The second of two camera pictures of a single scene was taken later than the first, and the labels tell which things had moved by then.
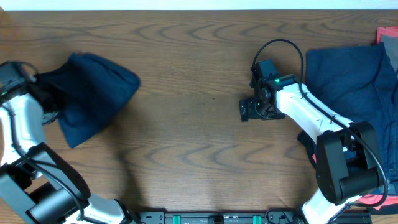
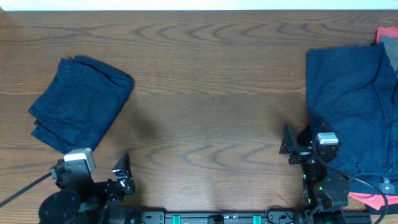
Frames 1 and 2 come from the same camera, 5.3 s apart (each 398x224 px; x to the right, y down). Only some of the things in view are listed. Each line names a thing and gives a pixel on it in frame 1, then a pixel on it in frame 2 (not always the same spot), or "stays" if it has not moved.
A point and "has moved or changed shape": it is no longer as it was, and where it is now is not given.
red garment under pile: x=370 y=201 stays
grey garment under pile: x=390 y=43 stays
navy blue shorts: x=84 y=91 has moved or changed shape
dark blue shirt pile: x=358 y=83 stays
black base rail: x=246 y=217 stays
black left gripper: x=51 y=117 → x=114 y=192
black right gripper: x=248 y=111 → x=289 y=147
